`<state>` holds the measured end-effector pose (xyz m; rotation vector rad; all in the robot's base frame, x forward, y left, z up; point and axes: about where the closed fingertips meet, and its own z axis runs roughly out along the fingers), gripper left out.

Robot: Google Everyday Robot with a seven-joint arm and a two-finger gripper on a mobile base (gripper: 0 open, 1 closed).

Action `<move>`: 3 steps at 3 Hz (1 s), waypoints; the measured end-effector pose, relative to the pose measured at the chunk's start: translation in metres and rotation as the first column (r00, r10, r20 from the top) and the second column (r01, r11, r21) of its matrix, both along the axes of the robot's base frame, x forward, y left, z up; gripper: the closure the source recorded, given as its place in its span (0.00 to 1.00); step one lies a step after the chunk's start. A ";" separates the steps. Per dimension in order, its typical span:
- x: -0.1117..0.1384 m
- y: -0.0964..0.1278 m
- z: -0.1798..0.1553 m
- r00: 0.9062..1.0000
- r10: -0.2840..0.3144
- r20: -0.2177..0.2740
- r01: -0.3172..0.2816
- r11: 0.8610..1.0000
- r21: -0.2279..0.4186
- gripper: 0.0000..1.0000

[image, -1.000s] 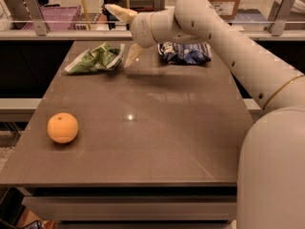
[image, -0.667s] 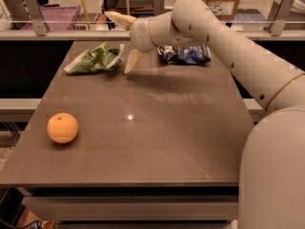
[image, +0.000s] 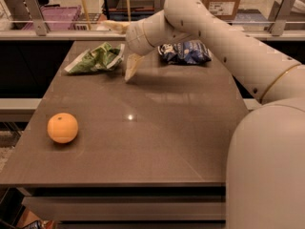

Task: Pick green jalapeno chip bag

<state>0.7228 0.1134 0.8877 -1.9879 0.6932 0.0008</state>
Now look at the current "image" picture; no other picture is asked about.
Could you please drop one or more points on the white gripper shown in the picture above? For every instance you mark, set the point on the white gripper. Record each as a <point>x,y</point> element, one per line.
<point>135,38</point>

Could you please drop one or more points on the green jalapeno chip bag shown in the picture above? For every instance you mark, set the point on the green jalapeno chip bag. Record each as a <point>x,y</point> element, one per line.
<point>104,58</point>

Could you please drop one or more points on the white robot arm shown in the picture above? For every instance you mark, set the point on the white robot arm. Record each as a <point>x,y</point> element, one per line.
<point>265,170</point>

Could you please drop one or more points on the blue chip bag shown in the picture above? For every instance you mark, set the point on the blue chip bag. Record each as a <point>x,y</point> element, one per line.
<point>185,53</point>

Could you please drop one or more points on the purple plastic crate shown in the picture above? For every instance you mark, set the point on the purple plastic crate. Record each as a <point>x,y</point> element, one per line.
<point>61,18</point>

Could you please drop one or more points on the orange fruit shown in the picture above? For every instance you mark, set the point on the orange fruit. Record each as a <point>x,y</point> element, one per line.
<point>62,128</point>

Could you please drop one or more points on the glass railing panel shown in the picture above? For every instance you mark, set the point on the glass railing panel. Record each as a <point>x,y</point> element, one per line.
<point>107,25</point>

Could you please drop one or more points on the middle metal railing post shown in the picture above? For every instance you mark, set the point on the middle metal railing post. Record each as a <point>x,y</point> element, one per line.
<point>158,5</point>

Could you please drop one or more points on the metal railing post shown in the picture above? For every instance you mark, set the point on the metal railing post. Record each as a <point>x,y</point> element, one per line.
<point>40,26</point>
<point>279,18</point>
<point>158,5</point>

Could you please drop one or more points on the yellow broom handle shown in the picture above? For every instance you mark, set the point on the yellow broom handle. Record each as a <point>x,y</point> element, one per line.
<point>84,5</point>

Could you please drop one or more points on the left metal railing post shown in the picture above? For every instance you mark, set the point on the left metal railing post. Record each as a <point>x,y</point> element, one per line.
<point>40,26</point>

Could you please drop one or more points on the right metal railing post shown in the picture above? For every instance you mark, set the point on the right metal railing post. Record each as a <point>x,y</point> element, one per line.
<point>279,18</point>

